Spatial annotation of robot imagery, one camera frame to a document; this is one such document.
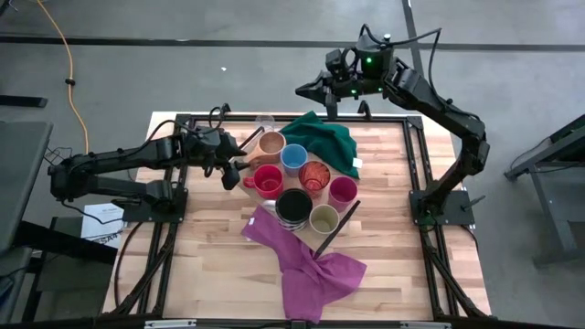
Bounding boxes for wooden cup with handle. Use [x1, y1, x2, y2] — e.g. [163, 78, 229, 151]
[245, 131, 288, 172]

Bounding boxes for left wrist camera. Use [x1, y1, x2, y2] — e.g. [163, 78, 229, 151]
[220, 162, 243, 192]

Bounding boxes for yellow floor cable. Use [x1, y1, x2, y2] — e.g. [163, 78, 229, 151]
[35, 0, 90, 155]

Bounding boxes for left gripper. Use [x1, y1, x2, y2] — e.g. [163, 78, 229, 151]
[182, 127, 252, 171]

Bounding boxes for orange glass tumbler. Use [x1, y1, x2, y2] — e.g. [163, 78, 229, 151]
[298, 160, 332, 199]

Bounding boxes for purple cloth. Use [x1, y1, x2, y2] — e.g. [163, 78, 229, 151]
[240, 205, 368, 324]

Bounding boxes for wooden tray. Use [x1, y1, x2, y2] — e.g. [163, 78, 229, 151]
[218, 126, 362, 260]

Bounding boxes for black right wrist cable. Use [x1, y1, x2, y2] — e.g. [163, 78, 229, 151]
[359, 23, 444, 100]

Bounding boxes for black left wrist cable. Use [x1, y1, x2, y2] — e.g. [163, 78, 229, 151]
[144, 103, 232, 143]

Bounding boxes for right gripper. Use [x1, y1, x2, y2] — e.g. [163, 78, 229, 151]
[294, 48, 385, 104]

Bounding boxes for light blue cup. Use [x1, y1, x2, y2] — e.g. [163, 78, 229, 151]
[280, 143, 310, 177]

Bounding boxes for black white wavy mug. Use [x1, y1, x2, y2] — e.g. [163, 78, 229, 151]
[264, 187, 315, 232]

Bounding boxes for grey side table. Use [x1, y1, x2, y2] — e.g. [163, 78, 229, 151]
[0, 121, 54, 257]
[504, 113, 585, 269]

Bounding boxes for red mug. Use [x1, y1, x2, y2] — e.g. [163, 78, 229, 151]
[242, 164, 285, 201]

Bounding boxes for white paper sheet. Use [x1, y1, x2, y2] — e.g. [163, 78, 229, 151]
[80, 203, 126, 249]

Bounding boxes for black table frame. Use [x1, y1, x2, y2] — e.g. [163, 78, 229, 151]
[102, 112, 493, 322]

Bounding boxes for pink tall tumbler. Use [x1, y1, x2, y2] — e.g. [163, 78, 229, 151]
[327, 175, 359, 214]

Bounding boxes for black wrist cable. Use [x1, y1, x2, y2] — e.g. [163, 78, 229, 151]
[144, 103, 232, 143]
[359, 23, 444, 100]

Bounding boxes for cream cup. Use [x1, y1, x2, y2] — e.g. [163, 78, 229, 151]
[308, 204, 340, 237]

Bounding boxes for clear glass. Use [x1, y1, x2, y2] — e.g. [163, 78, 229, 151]
[254, 113, 277, 134]

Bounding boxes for green cloth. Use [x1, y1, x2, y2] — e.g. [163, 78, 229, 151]
[278, 110, 365, 181]

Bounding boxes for black floor cable cover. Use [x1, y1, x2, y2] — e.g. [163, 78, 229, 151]
[0, 94, 49, 109]

